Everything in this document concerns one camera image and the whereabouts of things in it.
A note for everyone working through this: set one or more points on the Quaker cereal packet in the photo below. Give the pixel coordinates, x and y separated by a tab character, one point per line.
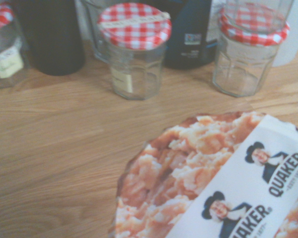
201	178

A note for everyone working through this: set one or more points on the black Vega protein tub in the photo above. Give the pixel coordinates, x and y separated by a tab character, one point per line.
188	32

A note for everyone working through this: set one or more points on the small clear glass tumbler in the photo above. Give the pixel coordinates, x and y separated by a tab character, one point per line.
93	29

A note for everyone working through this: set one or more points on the dark green shaker bottle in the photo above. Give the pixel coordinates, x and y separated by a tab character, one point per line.
52	37

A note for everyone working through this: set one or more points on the labelled jar red checked lid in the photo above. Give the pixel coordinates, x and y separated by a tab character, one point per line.
5	49

